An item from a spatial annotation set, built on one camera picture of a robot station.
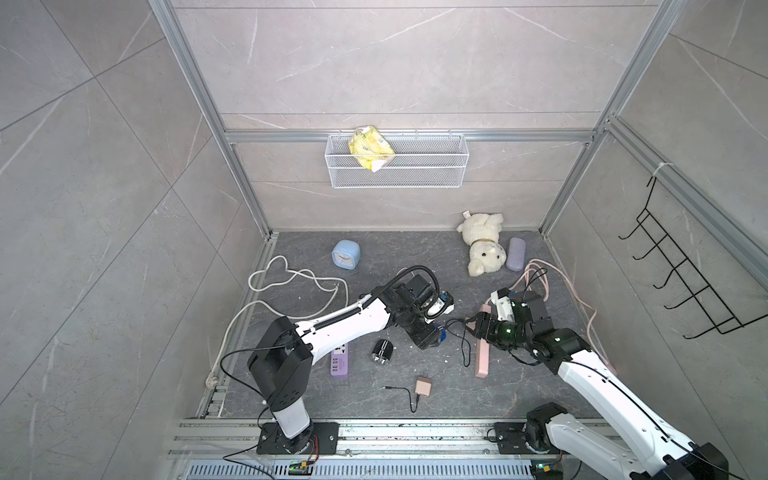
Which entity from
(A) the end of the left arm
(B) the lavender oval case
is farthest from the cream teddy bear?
(A) the end of the left arm

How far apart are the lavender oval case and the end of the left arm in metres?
0.49

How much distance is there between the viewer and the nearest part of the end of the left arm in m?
0.60

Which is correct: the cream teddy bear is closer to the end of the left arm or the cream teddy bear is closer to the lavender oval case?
the lavender oval case

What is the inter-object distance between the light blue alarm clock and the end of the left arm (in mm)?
413

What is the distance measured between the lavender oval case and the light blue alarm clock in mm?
565

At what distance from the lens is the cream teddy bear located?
1.06m
